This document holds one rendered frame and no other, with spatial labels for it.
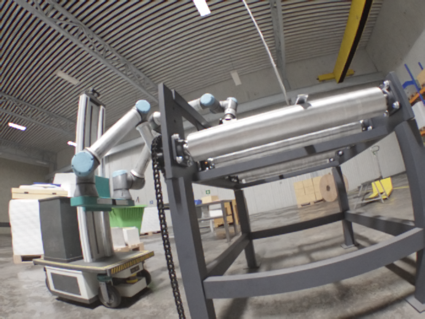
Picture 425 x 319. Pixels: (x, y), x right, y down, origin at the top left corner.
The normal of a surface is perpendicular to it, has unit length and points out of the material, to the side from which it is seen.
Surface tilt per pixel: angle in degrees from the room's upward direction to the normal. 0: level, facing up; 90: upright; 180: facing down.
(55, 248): 90
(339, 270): 90
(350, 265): 90
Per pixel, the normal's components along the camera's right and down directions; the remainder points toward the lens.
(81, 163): 0.45, -0.23
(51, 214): -0.18, -0.21
